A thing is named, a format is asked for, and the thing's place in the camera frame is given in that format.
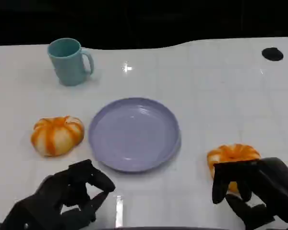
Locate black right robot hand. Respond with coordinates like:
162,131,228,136
211,157,288,230

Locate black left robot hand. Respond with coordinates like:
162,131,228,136
0,159,116,230

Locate orange white toy bread roll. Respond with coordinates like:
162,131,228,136
30,115,85,158
207,143,261,194

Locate lilac plate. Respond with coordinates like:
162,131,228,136
88,97,182,173

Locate pale green mug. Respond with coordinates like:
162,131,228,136
47,37,95,87

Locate black table cable grommet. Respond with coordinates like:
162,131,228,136
261,47,284,62

